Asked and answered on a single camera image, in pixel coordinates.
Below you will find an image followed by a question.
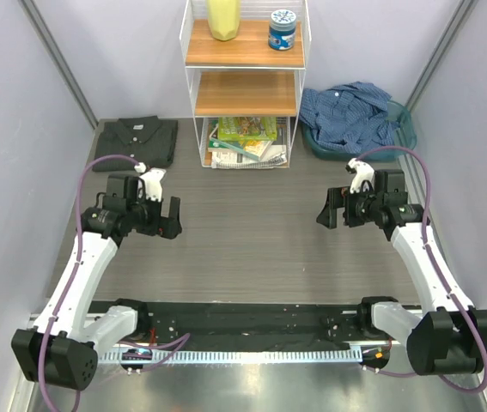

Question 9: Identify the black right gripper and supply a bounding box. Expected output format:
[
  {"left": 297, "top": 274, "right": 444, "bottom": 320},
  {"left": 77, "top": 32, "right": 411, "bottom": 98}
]
[{"left": 317, "top": 184, "right": 383, "bottom": 229}]

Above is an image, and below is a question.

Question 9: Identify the blue plaid long sleeve shirt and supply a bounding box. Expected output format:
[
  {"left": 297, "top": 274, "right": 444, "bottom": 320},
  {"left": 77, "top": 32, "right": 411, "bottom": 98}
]
[{"left": 300, "top": 82, "right": 395, "bottom": 156}]

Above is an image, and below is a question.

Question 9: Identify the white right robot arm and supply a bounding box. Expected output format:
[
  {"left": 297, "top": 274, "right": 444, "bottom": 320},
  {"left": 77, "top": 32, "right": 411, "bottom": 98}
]
[{"left": 316, "top": 159, "right": 487, "bottom": 376}]

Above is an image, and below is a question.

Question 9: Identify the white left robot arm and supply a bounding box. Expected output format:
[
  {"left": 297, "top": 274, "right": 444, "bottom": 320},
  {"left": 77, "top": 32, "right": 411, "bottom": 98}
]
[{"left": 11, "top": 168, "right": 182, "bottom": 391}]

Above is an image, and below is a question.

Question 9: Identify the stack of books and papers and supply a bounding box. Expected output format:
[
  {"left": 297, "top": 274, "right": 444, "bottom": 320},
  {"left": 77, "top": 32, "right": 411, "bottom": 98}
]
[{"left": 202, "top": 118, "right": 289, "bottom": 169}]

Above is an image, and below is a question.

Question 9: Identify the folded dark grey shirt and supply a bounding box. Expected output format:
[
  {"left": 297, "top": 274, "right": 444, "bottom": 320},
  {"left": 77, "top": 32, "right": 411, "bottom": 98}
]
[{"left": 94, "top": 116, "right": 179, "bottom": 168}]

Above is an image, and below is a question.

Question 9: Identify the teal plastic basin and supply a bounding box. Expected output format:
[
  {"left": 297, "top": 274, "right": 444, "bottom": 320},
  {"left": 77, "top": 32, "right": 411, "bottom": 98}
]
[{"left": 299, "top": 100, "right": 417, "bottom": 162}]

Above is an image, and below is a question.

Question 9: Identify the green picture book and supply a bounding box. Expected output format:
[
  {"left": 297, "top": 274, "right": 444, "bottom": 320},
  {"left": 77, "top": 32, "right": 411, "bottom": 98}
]
[{"left": 217, "top": 117, "right": 277, "bottom": 141}]

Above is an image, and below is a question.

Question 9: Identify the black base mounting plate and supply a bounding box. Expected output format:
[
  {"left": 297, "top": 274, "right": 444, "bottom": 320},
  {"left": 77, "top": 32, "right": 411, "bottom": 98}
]
[{"left": 88, "top": 300, "right": 424, "bottom": 354}]

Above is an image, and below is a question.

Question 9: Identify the blue jar with lid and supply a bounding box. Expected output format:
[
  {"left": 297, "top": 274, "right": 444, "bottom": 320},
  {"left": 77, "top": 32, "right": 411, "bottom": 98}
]
[{"left": 268, "top": 9, "right": 297, "bottom": 51}]

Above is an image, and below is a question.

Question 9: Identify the yellow vase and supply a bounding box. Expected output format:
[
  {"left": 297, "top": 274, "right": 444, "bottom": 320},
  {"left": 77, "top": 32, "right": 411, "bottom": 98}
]
[{"left": 206, "top": 0, "right": 240, "bottom": 41}]

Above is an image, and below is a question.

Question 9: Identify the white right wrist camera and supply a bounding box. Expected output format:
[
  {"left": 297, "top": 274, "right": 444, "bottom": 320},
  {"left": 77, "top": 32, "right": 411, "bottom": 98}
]
[{"left": 346, "top": 158, "right": 374, "bottom": 194}]

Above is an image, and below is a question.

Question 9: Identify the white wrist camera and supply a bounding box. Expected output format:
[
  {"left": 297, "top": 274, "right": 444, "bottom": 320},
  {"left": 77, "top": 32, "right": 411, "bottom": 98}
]
[
  {"left": 134, "top": 162, "right": 167, "bottom": 202},
  {"left": 346, "top": 158, "right": 374, "bottom": 194}
]

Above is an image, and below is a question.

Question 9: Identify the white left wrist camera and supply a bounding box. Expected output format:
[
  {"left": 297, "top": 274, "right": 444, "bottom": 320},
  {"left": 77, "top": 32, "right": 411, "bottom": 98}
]
[{"left": 134, "top": 162, "right": 167, "bottom": 202}]

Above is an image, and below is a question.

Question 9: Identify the white slotted cable duct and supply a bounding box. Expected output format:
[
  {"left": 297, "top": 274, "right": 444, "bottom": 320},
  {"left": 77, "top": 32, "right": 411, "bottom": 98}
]
[{"left": 99, "top": 346, "right": 362, "bottom": 367}]

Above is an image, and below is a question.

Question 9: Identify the white wire wooden shelf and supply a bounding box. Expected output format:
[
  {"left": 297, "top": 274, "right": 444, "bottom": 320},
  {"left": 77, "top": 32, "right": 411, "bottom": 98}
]
[{"left": 179, "top": 1, "right": 312, "bottom": 167}]

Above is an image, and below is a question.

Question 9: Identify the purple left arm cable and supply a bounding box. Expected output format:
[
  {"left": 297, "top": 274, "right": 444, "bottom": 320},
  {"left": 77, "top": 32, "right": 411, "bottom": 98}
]
[{"left": 39, "top": 154, "right": 141, "bottom": 412}]

